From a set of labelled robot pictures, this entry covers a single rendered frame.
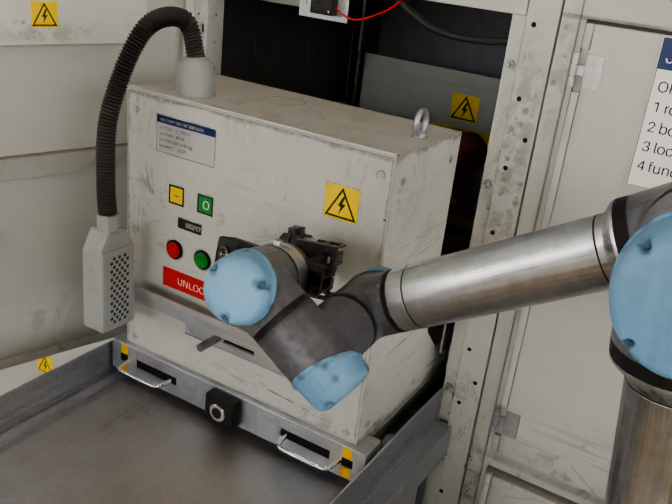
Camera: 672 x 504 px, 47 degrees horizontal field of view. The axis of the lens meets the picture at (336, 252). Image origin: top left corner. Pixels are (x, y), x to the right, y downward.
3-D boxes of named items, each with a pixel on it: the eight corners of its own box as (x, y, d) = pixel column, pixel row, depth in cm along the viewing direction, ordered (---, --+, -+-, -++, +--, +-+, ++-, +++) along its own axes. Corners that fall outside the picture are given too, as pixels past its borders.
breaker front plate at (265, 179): (350, 455, 120) (391, 160, 102) (124, 349, 142) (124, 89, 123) (354, 451, 121) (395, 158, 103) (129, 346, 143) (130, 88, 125)
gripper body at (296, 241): (338, 296, 104) (314, 312, 92) (278, 283, 106) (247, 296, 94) (348, 241, 103) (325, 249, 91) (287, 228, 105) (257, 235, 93)
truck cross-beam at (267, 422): (361, 487, 121) (366, 455, 118) (112, 365, 145) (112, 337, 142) (377, 470, 125) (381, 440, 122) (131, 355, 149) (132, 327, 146)
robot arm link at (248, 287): (235, 349, 79) (181, 286, 79) (269, 329, 89) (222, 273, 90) (289, 300, 77) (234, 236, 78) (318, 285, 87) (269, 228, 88)
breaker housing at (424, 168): (356, 454, 121) (399, 154, 102) (125, 346, 143) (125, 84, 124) (477, 334, 162) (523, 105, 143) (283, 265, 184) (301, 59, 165)
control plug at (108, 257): (103, 335, 128) (102, 237, 121) (82, 325, 130) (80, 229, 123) (137, 319, 134) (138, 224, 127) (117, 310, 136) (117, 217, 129)
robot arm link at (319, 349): (398, 346, 86) (333, 271, 87) (351, 393, 77) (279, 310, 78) (356, 380, 91) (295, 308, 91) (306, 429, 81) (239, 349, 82)
